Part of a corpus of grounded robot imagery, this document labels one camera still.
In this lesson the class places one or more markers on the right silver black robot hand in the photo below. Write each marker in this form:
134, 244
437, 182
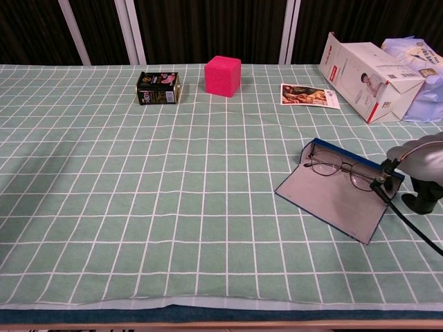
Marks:
429, 159

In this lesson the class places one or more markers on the blue glasses case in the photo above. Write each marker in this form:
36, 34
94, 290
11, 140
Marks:
332, 204

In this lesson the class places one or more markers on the light blue tissue pack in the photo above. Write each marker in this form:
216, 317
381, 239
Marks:
429, 100

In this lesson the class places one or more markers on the white red carton box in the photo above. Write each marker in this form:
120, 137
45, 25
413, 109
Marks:
360, 72

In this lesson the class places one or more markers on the printed photo card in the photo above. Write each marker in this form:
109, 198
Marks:
304, 96

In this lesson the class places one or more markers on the pink foam cube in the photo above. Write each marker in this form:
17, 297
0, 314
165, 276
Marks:
221, 76

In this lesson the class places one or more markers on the black pleated curtain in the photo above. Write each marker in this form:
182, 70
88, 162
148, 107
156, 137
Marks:
207, 27

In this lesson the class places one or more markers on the dark blue table underlay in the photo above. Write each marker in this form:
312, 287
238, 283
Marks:
221, 315

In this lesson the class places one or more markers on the black luncheon meat tin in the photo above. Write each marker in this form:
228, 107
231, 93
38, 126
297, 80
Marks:
157, 88

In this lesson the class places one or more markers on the green checkered tablecloth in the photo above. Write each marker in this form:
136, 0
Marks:
138, 207

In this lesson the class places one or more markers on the metal frame eyeglasses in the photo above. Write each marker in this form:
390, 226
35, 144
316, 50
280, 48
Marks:
341, 167

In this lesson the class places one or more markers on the white metal frame post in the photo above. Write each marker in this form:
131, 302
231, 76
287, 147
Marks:
290, 31
131, 32
74, 32

